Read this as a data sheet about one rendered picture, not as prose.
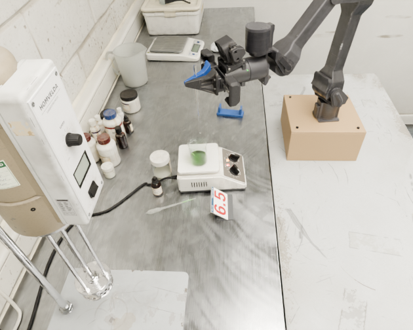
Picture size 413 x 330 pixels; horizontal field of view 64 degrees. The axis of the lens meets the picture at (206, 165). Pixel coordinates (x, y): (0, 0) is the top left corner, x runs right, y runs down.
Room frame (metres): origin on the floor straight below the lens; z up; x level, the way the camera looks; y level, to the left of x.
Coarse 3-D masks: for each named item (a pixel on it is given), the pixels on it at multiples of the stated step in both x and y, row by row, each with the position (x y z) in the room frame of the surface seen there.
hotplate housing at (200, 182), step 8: (176, 176) 0.68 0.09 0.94; (184, 176) 0.65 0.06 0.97; (192, 176) 0.64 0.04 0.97; (200, 176) 0.64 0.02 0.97; (208, 176) 0.64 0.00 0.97; (216, 176) 0.64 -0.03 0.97; (224, 176) 0.64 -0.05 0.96; (184, 184) 0.64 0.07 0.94; (192, 184) 0.64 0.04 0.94; (200, 184) 0.64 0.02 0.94; (208, 184) 0.64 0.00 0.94; (216, 184) 0.64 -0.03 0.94; (224, 184) 0.64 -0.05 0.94; (232, 184) 0.63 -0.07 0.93; (240, 184) 0.63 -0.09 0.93
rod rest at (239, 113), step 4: (220, 104) 1.04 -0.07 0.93; (220, 108) 1.03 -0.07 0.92; (240, 108) 1.01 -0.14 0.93; (220, 112) 1.02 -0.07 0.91; (224, 112) 1.02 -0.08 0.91; (228, 112) 1.02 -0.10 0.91; (232, 112) 1.01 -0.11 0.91; (236, 112) 1.01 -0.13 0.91; (240, 112) 0.99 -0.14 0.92; (228, 116) 1.00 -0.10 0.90; (232, 116) 1.00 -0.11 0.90; (236, 116) 0.99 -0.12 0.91; (240, 116) 0.99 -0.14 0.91
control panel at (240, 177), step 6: (222, 150) 0.75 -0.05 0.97; (222, 156) 0.72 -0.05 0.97; (240, 156) 0.75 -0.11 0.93; (228, 162) 0.70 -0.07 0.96; (234, 162) 0.71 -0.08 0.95; (240, 162) 0.72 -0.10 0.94; (228, 168) 0.68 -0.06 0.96; (240, 168) 0.69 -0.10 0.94; (228, 174) 0.65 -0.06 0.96; (240, 174) 0.67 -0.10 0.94; (240, 180) 0.64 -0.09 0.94
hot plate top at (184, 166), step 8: (208, 144) 0.76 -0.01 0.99; (216, 144) 0.75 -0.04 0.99; (184, 152) 0.73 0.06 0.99; (208, 152) 0.72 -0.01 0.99; (216, 152) 0.72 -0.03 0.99; (184, 160) 0.69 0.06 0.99; (208, 160) 0.68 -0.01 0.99; (216, 160) 0.68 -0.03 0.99; (184, 168) 0.66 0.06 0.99; (192, 168) 0.66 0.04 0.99; (200, 168) 0.66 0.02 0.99; (208, 168) 0.65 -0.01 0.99; (216, 168) 0.65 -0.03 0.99
